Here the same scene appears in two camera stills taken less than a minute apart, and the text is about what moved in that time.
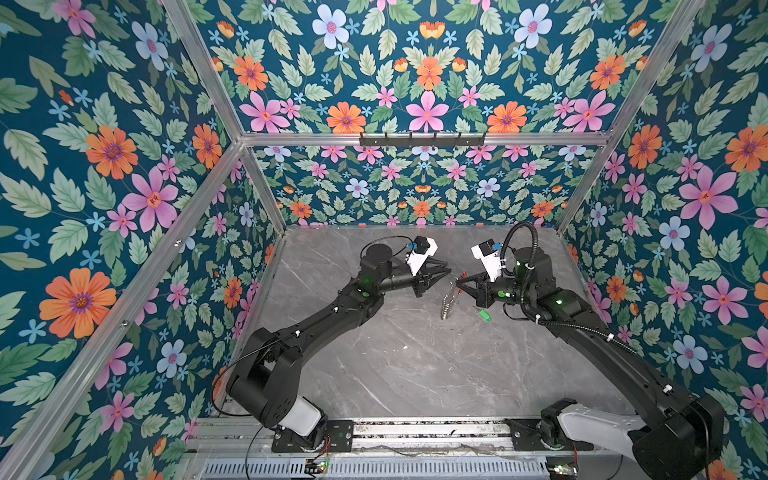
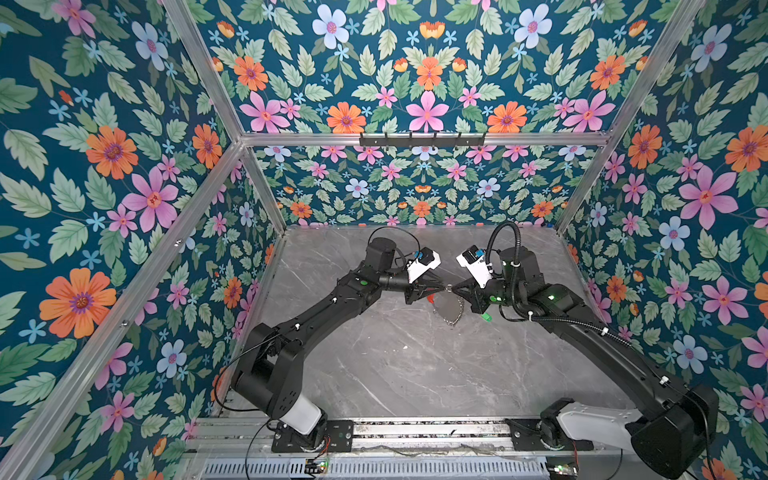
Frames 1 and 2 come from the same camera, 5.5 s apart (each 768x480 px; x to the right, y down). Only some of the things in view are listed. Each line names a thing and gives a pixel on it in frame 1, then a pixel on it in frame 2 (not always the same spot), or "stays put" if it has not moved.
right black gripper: x=482 y=292 stays put
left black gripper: x=423 y=280 to x=417 y=288
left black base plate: x=340 y=439 stays put
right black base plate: x=525 y=436 stays put
